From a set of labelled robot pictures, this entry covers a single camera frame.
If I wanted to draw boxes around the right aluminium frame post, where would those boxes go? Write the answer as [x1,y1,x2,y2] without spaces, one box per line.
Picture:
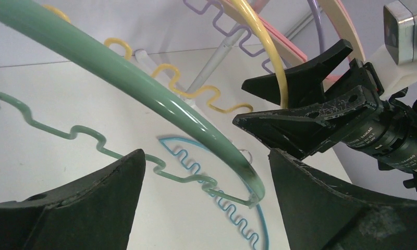
[285,10,314,40]

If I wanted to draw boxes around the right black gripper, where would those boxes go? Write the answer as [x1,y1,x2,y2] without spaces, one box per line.
[233,59,417,191]

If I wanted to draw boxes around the yellow wire hanger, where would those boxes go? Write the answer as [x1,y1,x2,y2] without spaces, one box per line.
[41,0,289,115]

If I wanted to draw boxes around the beige plastic hanger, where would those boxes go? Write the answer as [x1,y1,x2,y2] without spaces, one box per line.
[218,0,366,91]

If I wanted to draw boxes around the green wire hanger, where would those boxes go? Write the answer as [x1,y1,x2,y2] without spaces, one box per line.
[0,1,265,207]

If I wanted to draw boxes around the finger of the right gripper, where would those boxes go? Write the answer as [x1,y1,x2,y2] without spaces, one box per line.
[241,39,353,108]

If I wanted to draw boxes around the blue wire hanger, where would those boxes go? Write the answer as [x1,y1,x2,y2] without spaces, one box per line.
[158,136,270,249]

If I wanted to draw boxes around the right white rack post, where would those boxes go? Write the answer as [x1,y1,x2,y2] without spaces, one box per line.
[186,23,244,94]

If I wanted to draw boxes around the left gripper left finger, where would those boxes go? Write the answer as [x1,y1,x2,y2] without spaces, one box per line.
[0,149,146,249]

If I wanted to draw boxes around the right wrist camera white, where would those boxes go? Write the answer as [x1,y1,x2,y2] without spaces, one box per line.
[368,1,417,100]

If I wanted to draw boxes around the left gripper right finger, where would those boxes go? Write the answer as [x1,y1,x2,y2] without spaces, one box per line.
[268,148,417,249]

